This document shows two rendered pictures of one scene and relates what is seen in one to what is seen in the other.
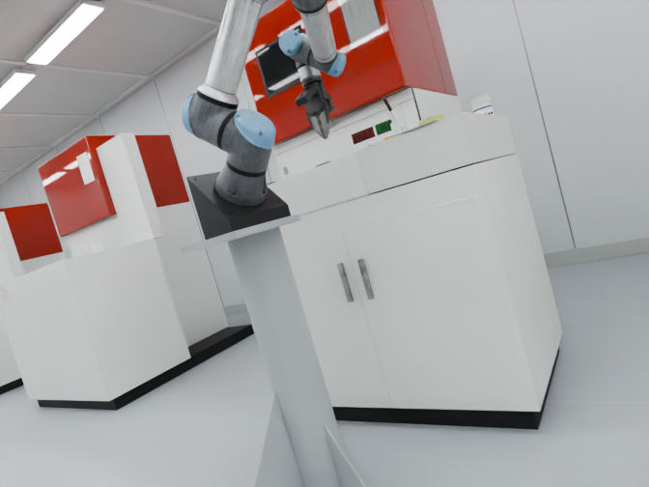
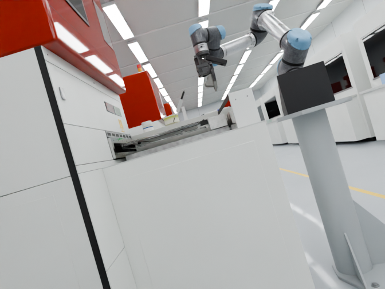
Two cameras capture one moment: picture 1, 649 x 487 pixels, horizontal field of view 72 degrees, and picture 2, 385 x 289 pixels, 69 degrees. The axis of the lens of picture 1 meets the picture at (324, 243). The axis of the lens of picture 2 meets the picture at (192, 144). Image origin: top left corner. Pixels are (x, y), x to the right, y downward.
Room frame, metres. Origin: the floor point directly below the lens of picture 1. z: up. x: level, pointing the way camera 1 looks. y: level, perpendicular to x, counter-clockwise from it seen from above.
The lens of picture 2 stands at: (2.60, 1.00, 0.80)
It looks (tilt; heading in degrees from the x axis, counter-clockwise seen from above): 1 degrees up; 236
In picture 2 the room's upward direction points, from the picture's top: 16 degrees counter-clockwise
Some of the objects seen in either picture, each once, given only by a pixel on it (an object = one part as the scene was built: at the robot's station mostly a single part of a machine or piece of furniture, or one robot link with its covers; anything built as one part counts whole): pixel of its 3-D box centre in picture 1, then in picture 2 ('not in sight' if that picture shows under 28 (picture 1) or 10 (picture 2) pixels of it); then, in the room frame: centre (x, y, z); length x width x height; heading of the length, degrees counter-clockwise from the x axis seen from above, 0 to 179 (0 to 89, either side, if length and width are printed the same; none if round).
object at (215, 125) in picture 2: not in sight; (216, 127); (1.68, -0.10, 0.87); 0.36 x 0.08 x 0.03; 55
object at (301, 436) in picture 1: (263, 372); (353, 184); (1.27, 0.27, 0.41); 0.51 x 0.44 x 0.82; 132
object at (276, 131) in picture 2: not in sight; (282, 116); (-6.04, -5.53, 1.00); 1.80 x 1.08 x 2.00; 55
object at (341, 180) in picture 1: (304, 193); (235, 115); (1.64, 0.02, 0.89); 0.55 x 0.09 x 0.14; 55
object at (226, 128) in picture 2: not in sight; (177, 143); (1.92, -0.11, 0.84); 0.50 x 0.02 x 0.03; 145
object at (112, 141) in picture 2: not in sight; (125, 148); (2.08, -0.35, 0.89); 0.44 x 0.02 x 0.10; 55
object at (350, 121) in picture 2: not in sight; (345, 93); (-3.50, -1.93, 1.00); 1.80 x 1.08 x 2.00; 55
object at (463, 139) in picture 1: (444, 152); (186, 134); (1.60, -0.50, 0.89); 0.62 x 0.35 x 0.14; 145
